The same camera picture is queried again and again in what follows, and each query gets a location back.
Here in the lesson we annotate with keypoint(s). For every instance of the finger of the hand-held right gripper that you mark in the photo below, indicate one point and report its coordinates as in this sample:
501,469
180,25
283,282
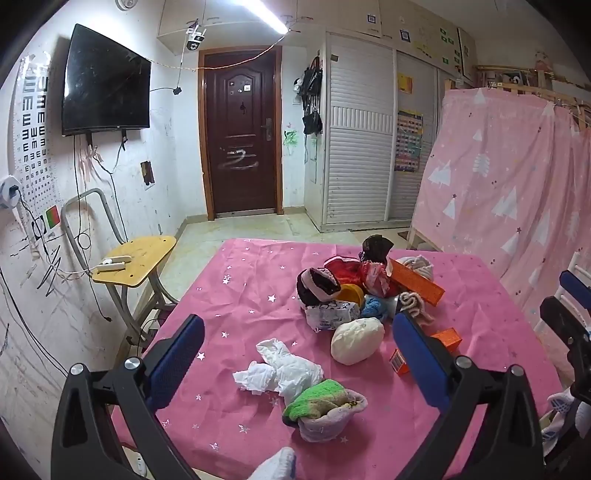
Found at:
576,284
561,321

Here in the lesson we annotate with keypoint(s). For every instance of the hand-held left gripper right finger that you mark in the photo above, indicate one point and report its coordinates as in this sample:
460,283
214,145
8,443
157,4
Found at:
418,355

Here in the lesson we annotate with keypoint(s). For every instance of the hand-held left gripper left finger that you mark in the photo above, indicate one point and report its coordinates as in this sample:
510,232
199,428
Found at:
178,355

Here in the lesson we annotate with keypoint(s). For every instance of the small orange barcode packet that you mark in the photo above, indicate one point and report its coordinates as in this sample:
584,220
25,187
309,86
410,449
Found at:
398,362

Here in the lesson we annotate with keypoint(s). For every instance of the small orange box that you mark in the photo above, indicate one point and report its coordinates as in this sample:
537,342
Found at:
448,339

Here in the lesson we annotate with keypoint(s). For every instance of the cream round cloth bundle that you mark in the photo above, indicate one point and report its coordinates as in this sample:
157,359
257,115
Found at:
358,341

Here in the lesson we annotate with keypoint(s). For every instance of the blue cloth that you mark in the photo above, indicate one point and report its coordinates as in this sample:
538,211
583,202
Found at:
375,307

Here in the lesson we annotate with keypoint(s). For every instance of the long orange box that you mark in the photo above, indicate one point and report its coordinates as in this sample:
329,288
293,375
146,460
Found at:
418,284

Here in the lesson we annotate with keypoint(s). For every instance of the red patterned wrapper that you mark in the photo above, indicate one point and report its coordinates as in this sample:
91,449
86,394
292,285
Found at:
378,279

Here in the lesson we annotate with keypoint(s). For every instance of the beige knit cloth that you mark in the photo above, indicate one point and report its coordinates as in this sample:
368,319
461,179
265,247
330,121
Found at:
419,266

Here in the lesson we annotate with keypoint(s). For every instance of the yellow plastic cup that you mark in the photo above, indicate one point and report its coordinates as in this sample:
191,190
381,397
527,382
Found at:
352,294

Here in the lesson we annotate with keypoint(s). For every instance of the white printed plastic packet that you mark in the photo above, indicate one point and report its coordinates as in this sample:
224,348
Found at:
330,316

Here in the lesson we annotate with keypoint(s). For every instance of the green fuzzy cloth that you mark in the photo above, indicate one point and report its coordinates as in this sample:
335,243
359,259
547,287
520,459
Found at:
318,397

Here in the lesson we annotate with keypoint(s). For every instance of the white tissue paper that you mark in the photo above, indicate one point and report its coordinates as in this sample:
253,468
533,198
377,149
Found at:
286,369

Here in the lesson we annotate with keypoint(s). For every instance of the lilac fuzzy slipper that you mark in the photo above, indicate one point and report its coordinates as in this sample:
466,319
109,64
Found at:
330,424

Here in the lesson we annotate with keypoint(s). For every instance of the red cloth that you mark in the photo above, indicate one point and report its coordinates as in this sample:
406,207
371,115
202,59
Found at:
344,270

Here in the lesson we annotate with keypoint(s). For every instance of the dark brown plastic bag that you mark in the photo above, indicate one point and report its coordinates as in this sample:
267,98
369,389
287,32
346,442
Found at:
375,248

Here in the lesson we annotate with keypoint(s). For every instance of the dark striped sock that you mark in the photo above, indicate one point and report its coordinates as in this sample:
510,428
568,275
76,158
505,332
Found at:
316,284

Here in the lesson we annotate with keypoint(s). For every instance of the white patterned cloth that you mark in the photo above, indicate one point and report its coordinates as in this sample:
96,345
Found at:
559,402

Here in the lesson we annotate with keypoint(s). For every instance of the pink star-print tablecloth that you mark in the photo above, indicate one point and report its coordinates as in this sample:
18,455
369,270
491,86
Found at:
240,314

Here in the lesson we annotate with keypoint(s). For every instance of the white power strip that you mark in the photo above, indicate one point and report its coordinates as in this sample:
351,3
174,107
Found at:
113,264

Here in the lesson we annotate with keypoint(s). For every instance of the pink tree-print curtain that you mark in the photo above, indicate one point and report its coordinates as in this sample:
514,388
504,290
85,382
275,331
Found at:
498,184

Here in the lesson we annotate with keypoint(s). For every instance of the white fluffy cloth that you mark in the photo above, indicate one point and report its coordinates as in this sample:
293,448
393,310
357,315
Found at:
277,466

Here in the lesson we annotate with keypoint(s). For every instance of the red green flag sticker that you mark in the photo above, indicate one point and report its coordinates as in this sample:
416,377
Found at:
52,218

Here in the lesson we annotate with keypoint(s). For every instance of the white slatted wardrobe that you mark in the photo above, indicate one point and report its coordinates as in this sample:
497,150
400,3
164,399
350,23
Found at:
364,134

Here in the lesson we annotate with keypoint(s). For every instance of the dark brown door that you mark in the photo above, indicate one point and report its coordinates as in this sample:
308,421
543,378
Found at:
242,134

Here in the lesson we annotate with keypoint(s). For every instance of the yellow paper note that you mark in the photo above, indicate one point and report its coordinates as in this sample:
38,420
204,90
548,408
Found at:
405,83

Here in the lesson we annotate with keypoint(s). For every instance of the eye chart poster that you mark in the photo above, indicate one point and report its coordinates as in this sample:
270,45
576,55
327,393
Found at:
37,124

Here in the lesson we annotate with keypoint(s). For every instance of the black hanging bags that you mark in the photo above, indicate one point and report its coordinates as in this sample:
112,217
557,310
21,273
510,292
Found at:
311,97

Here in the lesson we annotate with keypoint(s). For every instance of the cream overhead cabinets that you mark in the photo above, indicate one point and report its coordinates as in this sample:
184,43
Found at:
332,18

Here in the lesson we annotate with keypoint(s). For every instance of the ceiling tube light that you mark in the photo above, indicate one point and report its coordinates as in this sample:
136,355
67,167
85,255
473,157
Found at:
265,14

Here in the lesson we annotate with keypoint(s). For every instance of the round ceiling detector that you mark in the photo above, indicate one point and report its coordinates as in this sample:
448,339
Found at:
127,3

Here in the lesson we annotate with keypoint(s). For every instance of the open wall outlet box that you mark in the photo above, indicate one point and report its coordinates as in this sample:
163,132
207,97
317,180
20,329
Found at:
147,173

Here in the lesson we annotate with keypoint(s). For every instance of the wooden bed frame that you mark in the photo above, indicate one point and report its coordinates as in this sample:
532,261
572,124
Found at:
545,90

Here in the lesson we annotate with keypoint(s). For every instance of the colourful grid wall poster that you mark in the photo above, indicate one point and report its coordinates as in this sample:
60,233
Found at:
408,141

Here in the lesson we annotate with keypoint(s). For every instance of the white wall socket device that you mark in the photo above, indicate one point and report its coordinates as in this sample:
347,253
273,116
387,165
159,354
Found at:
9,191

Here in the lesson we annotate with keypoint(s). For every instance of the black wall television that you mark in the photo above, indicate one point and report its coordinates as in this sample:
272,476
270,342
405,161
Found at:
106,83

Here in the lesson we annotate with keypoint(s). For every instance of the white security camera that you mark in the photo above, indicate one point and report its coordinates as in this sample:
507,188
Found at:
195,38

